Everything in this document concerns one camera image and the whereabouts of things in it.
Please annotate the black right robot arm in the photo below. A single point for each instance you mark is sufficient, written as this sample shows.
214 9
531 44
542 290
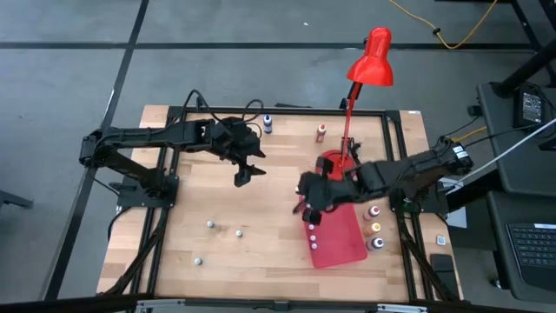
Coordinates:
417 167

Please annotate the black crossbeam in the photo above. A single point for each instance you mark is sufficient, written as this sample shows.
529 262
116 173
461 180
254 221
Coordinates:
278 306

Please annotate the large orange-yellow coloring bottle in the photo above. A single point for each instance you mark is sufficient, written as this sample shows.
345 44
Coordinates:
372 229

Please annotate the large blue coloring bottle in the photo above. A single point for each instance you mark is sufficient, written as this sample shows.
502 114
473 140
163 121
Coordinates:
267 124

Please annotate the black keyboard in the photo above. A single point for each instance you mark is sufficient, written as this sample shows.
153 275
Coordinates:
534 252

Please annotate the red desk lamp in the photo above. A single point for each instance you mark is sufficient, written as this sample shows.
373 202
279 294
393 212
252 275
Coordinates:
371 65

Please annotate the pink translucent plastic bin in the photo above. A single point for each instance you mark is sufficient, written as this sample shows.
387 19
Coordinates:
343 243

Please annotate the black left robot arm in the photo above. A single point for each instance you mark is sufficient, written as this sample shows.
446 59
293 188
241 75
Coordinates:
143 135

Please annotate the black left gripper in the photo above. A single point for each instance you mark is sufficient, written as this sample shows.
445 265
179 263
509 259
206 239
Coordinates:
234 139

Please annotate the large purple coloring bottle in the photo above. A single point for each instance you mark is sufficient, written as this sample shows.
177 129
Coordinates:
375 244

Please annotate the black side desk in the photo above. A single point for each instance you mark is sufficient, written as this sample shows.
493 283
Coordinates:
521 169

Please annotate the white rod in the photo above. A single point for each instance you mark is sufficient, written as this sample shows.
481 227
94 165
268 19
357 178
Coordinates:
504 151

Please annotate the black desk leg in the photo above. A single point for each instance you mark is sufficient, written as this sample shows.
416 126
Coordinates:
527 26
525 69

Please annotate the large pink coloring bottle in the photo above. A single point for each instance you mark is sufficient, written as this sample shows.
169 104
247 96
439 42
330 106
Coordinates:
371 214

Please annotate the black phone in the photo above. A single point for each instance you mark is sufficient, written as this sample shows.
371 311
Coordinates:
442 267

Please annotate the black aluminium table frame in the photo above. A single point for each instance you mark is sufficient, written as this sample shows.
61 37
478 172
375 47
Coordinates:
282 111

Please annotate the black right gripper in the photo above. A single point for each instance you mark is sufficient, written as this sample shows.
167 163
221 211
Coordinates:
326 191

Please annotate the white paper sheet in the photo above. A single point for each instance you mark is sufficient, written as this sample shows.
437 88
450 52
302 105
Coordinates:
458 219

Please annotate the small white tag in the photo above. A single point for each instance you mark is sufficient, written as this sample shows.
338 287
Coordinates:
441 240

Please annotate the dark chair leg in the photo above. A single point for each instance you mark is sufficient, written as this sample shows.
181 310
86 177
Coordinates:
13 199

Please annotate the black power adapter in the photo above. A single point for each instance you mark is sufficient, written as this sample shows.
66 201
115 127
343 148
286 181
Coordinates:
531 108

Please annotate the large orange-red coloring bottle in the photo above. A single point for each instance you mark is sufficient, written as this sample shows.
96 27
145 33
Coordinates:
320 134

